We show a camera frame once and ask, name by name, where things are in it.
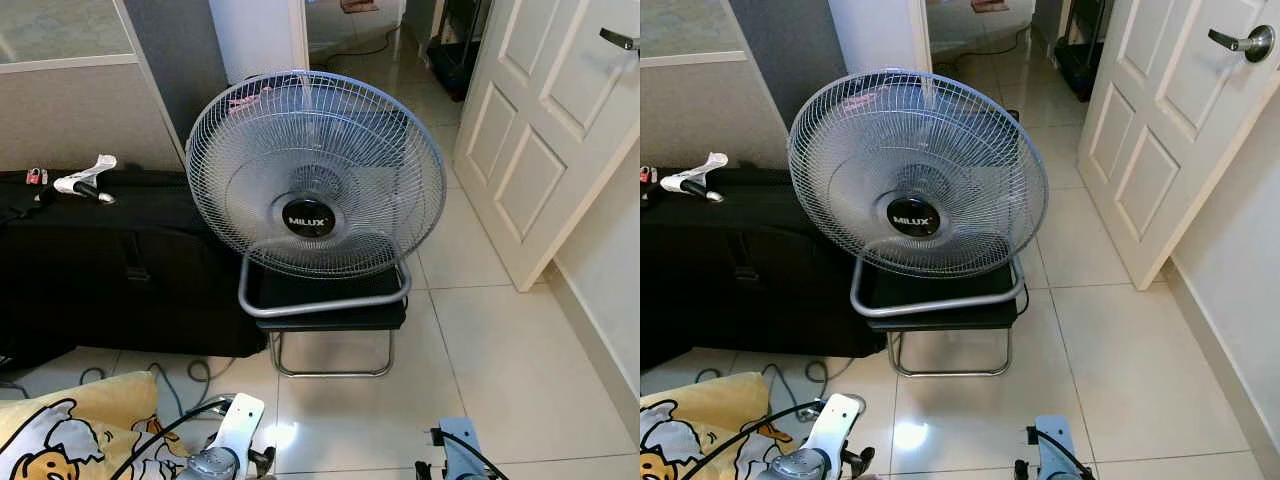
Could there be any yellow cartoon egg blanket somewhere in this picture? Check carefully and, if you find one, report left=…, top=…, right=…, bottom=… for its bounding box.
left=640, top=373, right=801, bottom=480
left=0, top=372, right=163, bottom=480

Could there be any black folding stool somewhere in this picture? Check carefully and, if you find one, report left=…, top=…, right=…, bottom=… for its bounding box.
left=255, top=262, right=409, bottom=379
left=865, top=262, right=1031, bottom=379

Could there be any black fabric suitcase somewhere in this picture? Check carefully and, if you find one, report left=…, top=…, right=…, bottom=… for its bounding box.
left=640, top=168, right=887, bottom=371
left=0, top=168, right=267, bottom=371

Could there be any grey Milux floor fan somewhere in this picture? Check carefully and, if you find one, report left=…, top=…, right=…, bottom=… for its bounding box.
left=788, top=68, right=1051, bottom=319
left=185, top=68, right=448, bottom=319

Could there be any white panel door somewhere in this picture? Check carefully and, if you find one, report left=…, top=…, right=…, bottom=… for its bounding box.
left=453, top=0, right=641, bottom=293
left=1077, top=0, right=1280, bottom=291

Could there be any black metal rack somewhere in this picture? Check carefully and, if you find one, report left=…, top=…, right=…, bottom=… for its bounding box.
left=1053, top=0, right=1113, bottom=103
left=427, top=0, right=493, bottom=103

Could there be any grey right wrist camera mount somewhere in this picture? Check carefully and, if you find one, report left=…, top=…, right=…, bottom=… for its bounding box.
left=437, top=417, right=481, bottom=480
left=1033, top=415, right=1077, bottom=480

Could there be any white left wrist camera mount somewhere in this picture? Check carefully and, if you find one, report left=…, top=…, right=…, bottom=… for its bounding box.
left=213, top=393, right=266, bottom=461
left=808, top=393, right=863, bottom=466

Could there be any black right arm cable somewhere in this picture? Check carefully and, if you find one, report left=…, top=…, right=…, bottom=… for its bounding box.
left=1027, top=426, right=1103, bottom=480
left=430, top=428, right=513, bottom=480

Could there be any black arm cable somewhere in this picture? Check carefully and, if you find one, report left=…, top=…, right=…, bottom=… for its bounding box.
left=430, top=428, right=513, bottom=480
left=1027, top=426, right=1103, bottom=480
left=108, top=398, right=233, bottom=480
left=712, top=398, right=831, bottom=480

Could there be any grey floor cable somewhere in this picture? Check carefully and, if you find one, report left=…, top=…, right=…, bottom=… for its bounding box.
left=700, top=358, right=861, bottom=421
left=80, top=358, right=237, bottom=421

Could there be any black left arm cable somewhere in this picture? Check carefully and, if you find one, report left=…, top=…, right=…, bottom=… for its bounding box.
left=712, top=398, right=831, bottom=480
left=108, top=398, right=233, bottom=480

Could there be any thin black floor cable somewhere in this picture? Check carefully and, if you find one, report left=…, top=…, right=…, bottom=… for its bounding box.
left=322, top=25, right=403, bottom=63
left=930, top=25, right=1031, bottom=63

